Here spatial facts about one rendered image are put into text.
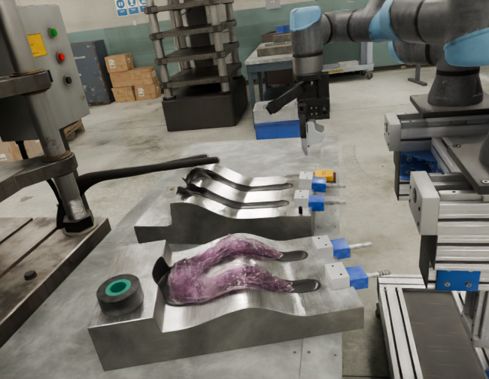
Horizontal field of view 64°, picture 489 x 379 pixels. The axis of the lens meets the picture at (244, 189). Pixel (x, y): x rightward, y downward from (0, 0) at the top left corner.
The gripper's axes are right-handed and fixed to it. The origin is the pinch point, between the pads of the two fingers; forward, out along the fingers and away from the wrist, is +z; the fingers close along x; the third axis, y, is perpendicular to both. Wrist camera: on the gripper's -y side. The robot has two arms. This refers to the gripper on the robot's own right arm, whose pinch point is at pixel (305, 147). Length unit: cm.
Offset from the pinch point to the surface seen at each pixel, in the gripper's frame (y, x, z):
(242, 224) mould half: -15.9, -17.7, 14.4
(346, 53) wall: 25, 641, 63
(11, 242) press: -95, -16, 22
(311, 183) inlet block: 1.5, -2.1, 10.1
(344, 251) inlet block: 10.0, -28.8, 14.8
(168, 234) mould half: -37.8, -17.7, 17.8
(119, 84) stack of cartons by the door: -383, 573, 68
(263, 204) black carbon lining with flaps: -11.4, -9.9, 12.7
